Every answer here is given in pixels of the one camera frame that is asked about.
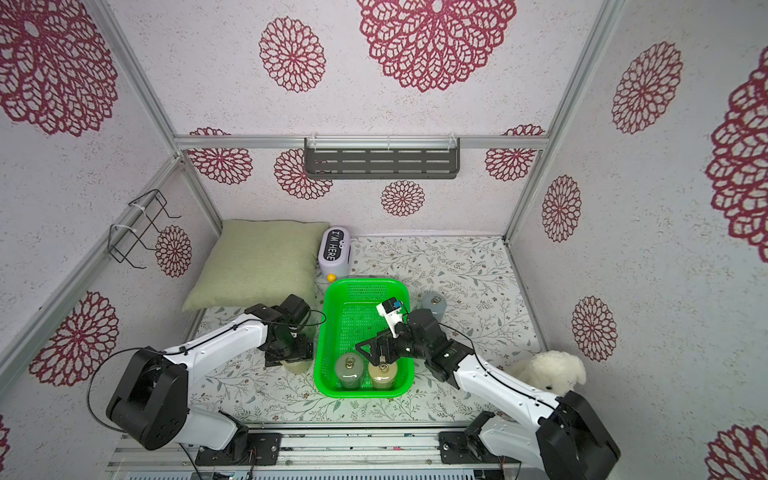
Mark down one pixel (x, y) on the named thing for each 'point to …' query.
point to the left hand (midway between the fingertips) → (298, 359)
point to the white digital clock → (335, 252)
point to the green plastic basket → (349, 317)
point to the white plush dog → (552, 372)
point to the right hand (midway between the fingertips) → (365, 339)
